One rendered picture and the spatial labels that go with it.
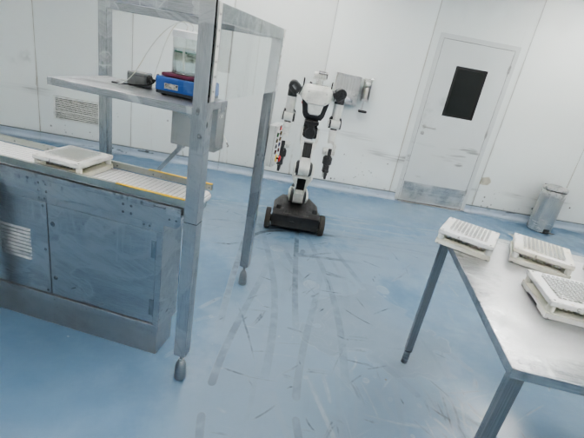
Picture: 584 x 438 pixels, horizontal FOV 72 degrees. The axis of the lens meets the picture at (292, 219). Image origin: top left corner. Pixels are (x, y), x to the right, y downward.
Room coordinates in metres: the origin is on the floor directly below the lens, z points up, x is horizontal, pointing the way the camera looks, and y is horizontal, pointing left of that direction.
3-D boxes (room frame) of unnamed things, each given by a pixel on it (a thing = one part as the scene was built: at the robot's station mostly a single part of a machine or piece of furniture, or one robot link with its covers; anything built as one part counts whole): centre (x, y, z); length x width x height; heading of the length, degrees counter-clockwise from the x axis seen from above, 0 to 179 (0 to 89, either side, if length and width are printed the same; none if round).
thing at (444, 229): (1.81, -0.85, 0.95); 0.25 x 0.24 x 0.02; 151
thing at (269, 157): (2.55, 0.20, 1.04); 0.17 x 0.06 x 0.26; 172
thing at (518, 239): (1.76, -1.17, 0.95); 0.25 x 0.24 x 0.02; 155
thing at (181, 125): (1.86, 0.51, 1.21); 0.22 x 0.11 x 0.20; 82
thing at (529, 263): (1.76, -1.17, 0.90); 0.24 x 0.24 x 0.02; 65
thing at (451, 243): (1.81, -0.85, 0.90); 0.24 x 0.24 x 0.02; 61
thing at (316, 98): (3.89, -0.01, 1.23); 0.34 x 0.30 x 0.36; 93
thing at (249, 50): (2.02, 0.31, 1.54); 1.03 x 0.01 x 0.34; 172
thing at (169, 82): (1.78, 0.54, 1.38); 0.21 x 0.20 x 0.09; 172
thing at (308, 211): (3.87, -0.01, 0.19); 0.64 x 0.52 x 0.33; 3
